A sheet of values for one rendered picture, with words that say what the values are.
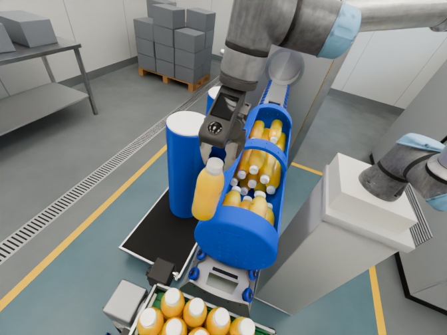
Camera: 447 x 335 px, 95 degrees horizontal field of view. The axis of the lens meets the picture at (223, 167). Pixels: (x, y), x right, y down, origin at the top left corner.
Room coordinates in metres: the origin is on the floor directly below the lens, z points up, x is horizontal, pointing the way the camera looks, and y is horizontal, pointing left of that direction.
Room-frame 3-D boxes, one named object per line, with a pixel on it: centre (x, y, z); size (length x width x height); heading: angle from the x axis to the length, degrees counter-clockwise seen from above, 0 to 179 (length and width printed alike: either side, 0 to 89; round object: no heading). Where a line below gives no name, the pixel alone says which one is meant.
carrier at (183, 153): (1.11, 0.27, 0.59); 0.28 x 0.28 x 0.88
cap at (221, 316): (0.13, -0.08, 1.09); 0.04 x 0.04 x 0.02
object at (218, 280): (0.26, -0.08, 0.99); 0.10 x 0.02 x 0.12; 81
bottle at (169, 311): (0.16, 0.06, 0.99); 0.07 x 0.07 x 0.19
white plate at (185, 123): (1.11, 0.27, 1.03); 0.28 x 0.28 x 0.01
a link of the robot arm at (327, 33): (0.43, -0.10, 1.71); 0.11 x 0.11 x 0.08; 10
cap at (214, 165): (0.35, 0.02, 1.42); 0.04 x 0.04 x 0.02
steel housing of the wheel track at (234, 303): (1.29, -0.24, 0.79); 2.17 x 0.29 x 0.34; 171
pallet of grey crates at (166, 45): (4.27, 1.36, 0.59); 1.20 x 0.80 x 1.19; 77
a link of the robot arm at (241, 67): (0.39, 0.01, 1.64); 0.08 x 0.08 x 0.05
